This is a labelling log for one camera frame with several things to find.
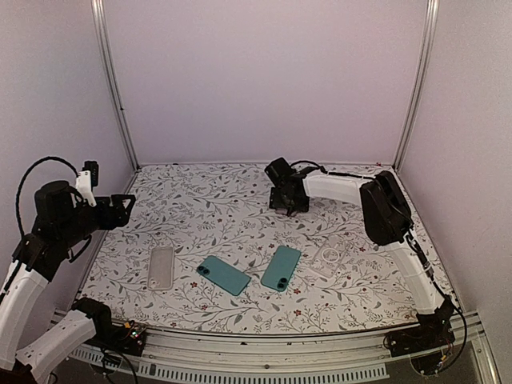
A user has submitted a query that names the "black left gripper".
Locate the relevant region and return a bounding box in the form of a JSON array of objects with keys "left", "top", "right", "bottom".
[{"left": 58, "top": 192, "right": 136, "bottom": 247}]

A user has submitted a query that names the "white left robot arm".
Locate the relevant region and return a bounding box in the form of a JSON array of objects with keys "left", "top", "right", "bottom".
[{"left": 1, "top": 181, "right": 136, "bottom": 383}]

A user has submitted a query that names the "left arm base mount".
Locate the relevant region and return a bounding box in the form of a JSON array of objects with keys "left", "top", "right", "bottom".
[{"left": 71, "top": 298, "right": 147, "bottom": 357}]

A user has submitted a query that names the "floral patterned table mat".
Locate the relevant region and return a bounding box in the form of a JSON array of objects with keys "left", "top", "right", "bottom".
[{"left": 82, "top": 163, "right": 415, "bottom": 334}]

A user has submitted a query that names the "blue phone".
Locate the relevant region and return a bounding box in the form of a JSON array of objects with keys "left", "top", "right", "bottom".
[{"left": 261, "top": 246, "right": 302, "bottom": 292}]

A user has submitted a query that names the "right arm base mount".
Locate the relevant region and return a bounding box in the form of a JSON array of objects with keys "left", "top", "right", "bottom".
[{"left": 383, "top": 314, "right": 455, "bottom": 357}]

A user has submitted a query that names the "aluminium frame post back left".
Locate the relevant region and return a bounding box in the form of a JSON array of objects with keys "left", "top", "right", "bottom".
[{"left": 90, "top": 0, "right": 140, "bottom": 172}]

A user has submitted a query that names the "clear phone case with ring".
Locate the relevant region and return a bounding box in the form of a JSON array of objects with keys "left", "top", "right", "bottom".
[{"left": 308, "top": 237, "right": 350, "bottom": 278}]

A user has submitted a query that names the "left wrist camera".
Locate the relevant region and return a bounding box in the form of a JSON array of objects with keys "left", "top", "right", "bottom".
[{"left": 75, "top": 161, "right": 99, "bottom": 207}]

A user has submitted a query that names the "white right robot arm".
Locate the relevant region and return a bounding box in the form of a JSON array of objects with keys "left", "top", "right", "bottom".
[{"left": 264, "top": 158, "right": 455, "bottom": 349}]

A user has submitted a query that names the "aluminium frame post back right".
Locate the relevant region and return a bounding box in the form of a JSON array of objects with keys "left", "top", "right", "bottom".
[{"left": 393, "top": 0, "right": 440, "bottom": 173}]

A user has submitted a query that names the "aluminium frame post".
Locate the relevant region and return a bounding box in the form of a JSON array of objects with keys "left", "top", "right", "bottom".
[
  {"left": 393, "top": 0, "right": 440, "bottom": 173},
  {"left": 90, "top": 0, "right": 140, "bottom": 172}
]

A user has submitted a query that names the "front aluminium rail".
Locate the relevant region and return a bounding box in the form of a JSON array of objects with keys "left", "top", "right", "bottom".
[{"left": 48, "top": 312, "right": 505, "bottom": 383}]

